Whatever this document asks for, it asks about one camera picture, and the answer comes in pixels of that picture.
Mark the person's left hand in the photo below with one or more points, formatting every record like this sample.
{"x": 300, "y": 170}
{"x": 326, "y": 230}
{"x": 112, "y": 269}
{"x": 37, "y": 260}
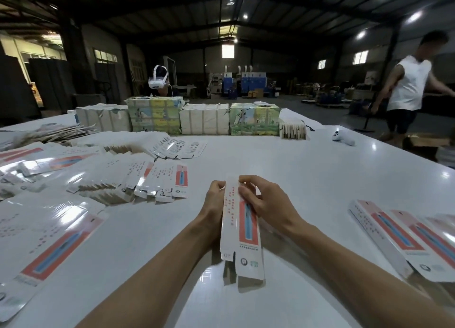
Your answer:
{"x": 212, "y": 209}

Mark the person's right hand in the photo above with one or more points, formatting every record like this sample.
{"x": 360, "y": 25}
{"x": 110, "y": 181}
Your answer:
{"x": 274, "y": 207}

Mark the toothbrush carton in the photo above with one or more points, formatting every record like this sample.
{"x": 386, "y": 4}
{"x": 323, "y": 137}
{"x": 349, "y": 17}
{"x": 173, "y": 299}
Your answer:
{"x": 245, "y": 249}

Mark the pile of carton blanks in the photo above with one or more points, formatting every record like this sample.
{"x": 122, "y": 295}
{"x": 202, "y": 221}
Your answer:
{"x": 60, "y": 203}

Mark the person's left forearm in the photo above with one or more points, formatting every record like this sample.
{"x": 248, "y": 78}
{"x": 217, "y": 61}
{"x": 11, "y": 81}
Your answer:
{"x": 149, "y": 285}

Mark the person's right forearm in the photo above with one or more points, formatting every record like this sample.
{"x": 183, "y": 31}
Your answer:
{"x": 373, "y": 281}

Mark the small beige card stack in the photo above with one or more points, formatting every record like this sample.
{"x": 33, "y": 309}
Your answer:
{"x": 293, "y": 131}

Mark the row of white cartons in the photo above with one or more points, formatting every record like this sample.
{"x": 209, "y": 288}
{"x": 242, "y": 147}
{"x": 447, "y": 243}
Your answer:
{"x": 103, "y": 118}
{"x": 205, "y": 119}

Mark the small black tool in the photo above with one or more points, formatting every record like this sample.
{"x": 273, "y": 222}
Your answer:
{"x": 308, "y": 124}

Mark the green printed carton bundle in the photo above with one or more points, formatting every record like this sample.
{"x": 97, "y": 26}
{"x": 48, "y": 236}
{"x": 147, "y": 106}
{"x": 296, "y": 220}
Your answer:
{"x": 254, "y": 119}

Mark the small white object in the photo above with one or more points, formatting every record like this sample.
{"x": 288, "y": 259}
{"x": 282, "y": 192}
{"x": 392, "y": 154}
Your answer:
{"x": 343, "y": 137}

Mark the green yellow carton bundle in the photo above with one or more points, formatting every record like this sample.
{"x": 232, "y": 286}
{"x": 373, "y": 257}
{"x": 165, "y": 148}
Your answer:
{"x": 154, "y": 115}

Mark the black floor stand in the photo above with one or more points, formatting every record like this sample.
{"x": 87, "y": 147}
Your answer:
{"x": 364, "y": 121}

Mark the blue machine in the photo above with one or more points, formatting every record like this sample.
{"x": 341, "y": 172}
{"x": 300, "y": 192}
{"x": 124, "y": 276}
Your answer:
{"x": 249, "y": 81}

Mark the white headset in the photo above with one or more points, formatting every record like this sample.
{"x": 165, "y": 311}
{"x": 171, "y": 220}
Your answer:
{"x": 158, "y": 80}

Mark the square bright window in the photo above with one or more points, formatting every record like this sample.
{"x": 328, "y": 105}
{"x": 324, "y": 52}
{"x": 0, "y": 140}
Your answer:
{"x": 228, "y": 51}

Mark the grey crate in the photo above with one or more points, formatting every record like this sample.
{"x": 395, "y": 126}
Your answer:
{"x": 88, "y": 99}

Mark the open cardboard box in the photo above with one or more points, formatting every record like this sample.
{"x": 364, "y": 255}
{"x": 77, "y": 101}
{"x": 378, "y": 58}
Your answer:
{"x": 435, "y": 145}

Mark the white plastic bags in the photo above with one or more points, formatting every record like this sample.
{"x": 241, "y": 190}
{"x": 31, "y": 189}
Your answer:
{"x": 445, "y": 157}

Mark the pile of grey flat sheets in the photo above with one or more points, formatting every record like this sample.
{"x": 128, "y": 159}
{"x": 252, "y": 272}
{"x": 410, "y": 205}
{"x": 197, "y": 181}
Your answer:
{"x": 42, "y": 133}

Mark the dark grey cabinet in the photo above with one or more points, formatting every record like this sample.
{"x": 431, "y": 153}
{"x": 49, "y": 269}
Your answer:
{"x": 50, "y": 84}

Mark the small wall window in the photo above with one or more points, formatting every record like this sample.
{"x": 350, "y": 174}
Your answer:
{"x": 321, "y": 64}

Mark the double wall window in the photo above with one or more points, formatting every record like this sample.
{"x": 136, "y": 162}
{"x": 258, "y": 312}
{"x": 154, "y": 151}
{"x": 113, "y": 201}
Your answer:
{"x": 360, "y": 57}

